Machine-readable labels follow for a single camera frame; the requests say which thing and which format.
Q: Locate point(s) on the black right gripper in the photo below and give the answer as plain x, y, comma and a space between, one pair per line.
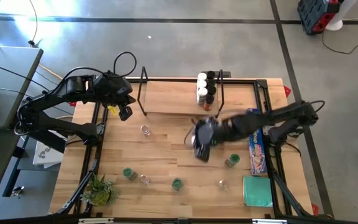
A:
205, 133

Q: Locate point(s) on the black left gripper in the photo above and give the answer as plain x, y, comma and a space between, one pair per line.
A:
113, 90

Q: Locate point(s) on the black-lid jar rust spice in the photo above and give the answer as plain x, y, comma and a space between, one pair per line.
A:
209, 101

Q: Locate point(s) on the green-lid spice jar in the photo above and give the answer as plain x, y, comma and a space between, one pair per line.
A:
128, 173
176, 184
233, 159

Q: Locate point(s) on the black-lid jar purple label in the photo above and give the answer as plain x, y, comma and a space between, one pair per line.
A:
212, 90

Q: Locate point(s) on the black-lid jar yellow spice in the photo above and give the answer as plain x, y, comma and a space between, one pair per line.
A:
212, 82

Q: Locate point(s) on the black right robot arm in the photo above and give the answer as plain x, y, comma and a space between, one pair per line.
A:
291, 112

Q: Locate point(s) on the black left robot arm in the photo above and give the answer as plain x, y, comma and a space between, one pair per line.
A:
48, 101

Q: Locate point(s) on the blue plastic wrap box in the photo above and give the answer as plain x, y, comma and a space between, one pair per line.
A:
257, 155

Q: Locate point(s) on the red table clamp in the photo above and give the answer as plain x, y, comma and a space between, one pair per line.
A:
287, 91
73, 103
315, 209

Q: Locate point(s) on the black-lid jar orange spice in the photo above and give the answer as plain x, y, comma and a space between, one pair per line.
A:
210, 74

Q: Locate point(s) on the teal square pad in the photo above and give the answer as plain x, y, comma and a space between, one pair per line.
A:
257, 191

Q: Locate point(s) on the green potted succulent plant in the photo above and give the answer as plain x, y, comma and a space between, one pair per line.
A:
99, 193

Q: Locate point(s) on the white printed box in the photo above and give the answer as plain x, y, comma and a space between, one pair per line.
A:
47, 157

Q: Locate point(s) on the small metal clip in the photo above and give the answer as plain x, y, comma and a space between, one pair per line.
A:
17, 191

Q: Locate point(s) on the black red tool case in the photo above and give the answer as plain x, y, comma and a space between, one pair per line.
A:
314, 12

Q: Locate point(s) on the white stand base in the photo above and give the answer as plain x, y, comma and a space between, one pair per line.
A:
334, 25

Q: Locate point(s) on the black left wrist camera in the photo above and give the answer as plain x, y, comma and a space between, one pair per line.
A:
125, 112

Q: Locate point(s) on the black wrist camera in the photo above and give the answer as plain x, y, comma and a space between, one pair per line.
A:
125, 112
203, 153

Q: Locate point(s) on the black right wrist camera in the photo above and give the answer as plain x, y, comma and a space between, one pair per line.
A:
203, 153

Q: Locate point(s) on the wooden shelf black metal frame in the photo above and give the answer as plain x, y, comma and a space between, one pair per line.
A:
166, 99

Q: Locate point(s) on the black metal table frame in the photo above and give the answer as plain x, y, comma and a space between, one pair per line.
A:
244, 81

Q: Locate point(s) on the silver metal bracket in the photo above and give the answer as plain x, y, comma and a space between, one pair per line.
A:
269, 221
95, 221

